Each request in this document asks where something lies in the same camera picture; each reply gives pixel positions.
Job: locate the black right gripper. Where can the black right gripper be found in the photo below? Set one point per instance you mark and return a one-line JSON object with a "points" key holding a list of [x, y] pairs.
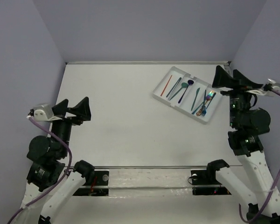
{"points": [[222, 78]]}

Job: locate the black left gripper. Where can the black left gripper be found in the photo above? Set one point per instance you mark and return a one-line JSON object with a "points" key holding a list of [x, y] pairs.
{"points": [[71, 117]]}

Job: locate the iridescent metal fork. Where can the iridescent metal fork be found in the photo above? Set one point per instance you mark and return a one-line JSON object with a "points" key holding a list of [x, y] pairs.
{"points": [[205, 99]]}

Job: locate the teal plastic knife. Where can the teal plastic knife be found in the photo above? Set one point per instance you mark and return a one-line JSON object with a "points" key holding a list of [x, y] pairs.
{"points": [[194, 101]]}

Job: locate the purple metal spoon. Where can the purple metal spoon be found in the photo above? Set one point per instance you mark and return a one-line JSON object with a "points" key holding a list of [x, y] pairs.
{"points": [[190, 82]]}

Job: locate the blue metal fork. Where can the blue metal fork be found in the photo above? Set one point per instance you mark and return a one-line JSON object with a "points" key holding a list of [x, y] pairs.
{"points": [[205, 110]]}

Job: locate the teal plastic spoon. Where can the teal plastic spoon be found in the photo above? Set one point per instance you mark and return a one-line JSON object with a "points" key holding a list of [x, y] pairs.
{"points": [[183, 85]]}

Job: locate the gold metal fork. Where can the gold metal fork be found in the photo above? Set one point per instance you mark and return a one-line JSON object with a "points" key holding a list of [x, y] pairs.
{"points": [[201, 109]]}

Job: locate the orange chopstick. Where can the orange chopstick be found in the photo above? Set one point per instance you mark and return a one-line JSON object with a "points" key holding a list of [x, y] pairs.
{"points": [[166, 86]]}

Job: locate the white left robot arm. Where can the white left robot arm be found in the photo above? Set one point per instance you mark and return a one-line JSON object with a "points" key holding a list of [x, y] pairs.
{"points": [[52, 179]]}

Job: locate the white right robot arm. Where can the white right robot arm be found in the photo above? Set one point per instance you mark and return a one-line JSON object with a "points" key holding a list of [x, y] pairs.
{"points": [[263, 200]]}

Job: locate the white divided utensil tray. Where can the white divided utensil tray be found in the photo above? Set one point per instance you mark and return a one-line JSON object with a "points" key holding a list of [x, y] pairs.
{"points": [[185, 106]]}

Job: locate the white foam front board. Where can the white foam front board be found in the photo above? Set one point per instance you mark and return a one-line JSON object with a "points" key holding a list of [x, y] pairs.
{"points": [[136, 193]]}

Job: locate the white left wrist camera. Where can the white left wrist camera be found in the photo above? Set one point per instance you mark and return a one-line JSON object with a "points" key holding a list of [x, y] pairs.
{"points": [[43, 112]]}

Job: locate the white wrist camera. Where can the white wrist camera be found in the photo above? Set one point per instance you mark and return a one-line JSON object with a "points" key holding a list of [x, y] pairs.
{"points": [[43, 112], [268, 89]]}

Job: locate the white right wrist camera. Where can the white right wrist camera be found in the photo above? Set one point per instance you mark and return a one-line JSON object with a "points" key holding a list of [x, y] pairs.
{"points": [[268, 89]]}

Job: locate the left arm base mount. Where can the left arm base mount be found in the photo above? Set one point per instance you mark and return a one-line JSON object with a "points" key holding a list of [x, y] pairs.
{"points": [[99, 186]]}

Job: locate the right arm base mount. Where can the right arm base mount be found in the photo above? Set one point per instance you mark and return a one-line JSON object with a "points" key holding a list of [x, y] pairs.
{"points": [[202, 185]]}

